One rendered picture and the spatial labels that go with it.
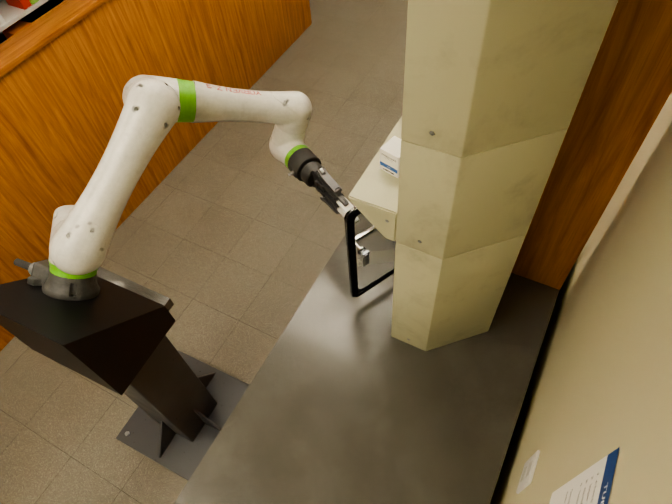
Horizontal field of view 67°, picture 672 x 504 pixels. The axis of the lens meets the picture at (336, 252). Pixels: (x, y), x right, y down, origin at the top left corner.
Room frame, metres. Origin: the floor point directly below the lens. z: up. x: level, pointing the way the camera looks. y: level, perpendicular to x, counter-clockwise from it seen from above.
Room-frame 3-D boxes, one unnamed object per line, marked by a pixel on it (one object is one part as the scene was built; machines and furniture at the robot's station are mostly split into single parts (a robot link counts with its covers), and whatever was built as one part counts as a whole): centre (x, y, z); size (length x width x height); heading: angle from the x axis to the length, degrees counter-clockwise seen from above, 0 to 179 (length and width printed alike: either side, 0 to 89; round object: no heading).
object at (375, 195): (0.82, -0.17, 1.46); 0.32 x 0.11 x 0.10; 147
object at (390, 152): (0.79, -0.15, 1.54); 0.05 x 0.05 x 0.06; 43
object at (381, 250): (0.85, -0.16, 1.19); 0.30 x 0.01 x 0.40; 119
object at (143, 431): (0.83, 0.77, 0.45); 0.48 x 0.48 x 0.90; 58
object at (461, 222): (0.72, -0.33, 1.33); 0.32 x 0.25 x 0.77; 147
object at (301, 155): (1.15, 0.07, 1.20); 0.12 x 0.06 x 0.09; 119
